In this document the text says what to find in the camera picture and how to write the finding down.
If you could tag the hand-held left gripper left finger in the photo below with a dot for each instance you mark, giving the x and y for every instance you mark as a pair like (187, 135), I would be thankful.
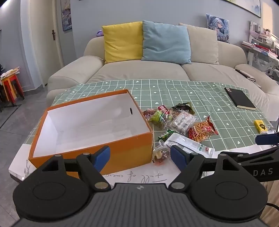
(102, 155)

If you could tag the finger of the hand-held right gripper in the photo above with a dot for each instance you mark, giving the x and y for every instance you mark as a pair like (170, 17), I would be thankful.
(257, 155)
(267, 138)

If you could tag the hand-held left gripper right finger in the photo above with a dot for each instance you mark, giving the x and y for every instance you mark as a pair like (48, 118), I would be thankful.
(177, 157)

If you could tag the clear packet beige sweets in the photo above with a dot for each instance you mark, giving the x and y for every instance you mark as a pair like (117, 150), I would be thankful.
(161, 152)

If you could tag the long white snack packet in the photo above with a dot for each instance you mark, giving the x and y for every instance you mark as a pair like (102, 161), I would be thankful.
(189, 144)

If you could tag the orange cardboard box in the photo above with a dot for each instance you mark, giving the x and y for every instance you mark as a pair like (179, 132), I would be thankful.
(122, 150)

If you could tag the green sausage packet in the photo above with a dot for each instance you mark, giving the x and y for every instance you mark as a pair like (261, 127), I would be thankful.
(166, 134)

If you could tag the clear packet white balls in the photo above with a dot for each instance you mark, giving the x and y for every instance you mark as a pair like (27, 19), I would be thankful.
(182, 122)

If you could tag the red packet yellow sticks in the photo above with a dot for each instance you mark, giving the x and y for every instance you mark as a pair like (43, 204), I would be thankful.
(201, 129)

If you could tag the clear packet green red sweets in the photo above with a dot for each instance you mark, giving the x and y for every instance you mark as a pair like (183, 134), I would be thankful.
(155, 116)

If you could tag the small red snack packet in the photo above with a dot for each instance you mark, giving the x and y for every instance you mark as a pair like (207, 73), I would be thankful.
(163, 109)

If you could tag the dark green snack packet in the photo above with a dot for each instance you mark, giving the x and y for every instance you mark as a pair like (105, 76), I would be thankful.
(184, 107)

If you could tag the small yellow box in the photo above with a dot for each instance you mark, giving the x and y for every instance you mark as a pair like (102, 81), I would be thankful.
(260, 126)

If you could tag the black notebook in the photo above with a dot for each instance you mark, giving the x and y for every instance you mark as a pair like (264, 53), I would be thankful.
(239, 98)

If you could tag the green checked tablecloth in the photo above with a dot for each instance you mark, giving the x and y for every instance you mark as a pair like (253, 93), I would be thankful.
(207, 96)

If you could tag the beige sofa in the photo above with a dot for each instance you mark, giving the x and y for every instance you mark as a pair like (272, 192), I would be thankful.
(141, 72)

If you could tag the cluttered white desk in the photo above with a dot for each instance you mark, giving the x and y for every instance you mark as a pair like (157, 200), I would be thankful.
(261, 45)

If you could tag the red stool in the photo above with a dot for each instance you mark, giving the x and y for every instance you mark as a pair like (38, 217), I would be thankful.
(18, 87)

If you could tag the beige pillow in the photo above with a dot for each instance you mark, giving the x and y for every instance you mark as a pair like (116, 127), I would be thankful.
(203, 45)

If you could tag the yellow stool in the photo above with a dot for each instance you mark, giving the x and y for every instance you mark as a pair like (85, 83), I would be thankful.
(9, 90)

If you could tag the yellow pillow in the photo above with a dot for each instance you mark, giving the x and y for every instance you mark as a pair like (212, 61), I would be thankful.
(123, 42)

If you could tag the light blue pillow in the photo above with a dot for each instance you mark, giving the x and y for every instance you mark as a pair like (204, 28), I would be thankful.
(166, 42)

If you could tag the printed figure pillow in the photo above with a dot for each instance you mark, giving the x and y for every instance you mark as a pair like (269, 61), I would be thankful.
(219, 27)

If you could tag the purple object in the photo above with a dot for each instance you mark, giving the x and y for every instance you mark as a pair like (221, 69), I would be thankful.
(99, 33)

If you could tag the crumpled white cloth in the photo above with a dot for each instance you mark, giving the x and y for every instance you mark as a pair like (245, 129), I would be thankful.
(9, 73)

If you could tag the framed landscape painting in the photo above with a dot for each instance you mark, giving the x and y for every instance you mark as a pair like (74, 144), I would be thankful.
(246, 6)

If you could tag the wall poster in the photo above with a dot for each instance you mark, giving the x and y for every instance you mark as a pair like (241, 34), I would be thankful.
(66, 15)

